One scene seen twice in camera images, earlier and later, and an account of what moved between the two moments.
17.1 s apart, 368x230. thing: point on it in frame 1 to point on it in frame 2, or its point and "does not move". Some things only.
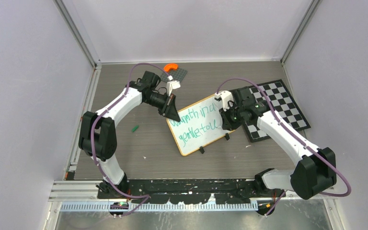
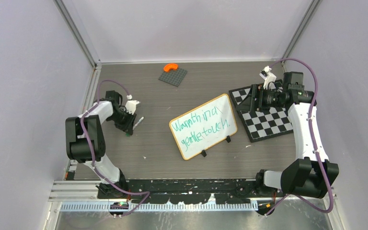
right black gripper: [228, 124] to [250, 104]
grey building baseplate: [176, 74] does not move
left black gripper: [169, 109] to [128, 127]
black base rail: [229, 190] does not move
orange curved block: [168, 66] does not move
